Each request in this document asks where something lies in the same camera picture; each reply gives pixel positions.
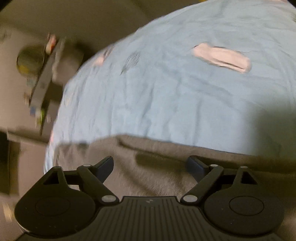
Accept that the dark bedside shelf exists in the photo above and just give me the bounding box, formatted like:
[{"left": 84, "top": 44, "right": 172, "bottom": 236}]
[{"left": 23, "top": 34, "right": 84, "bottom": 136}]

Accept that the light blue bed sheet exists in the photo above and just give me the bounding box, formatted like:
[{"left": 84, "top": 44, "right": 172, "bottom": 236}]
[{"left": 44, "top": 1, "right": 295, "bottom": 171}]

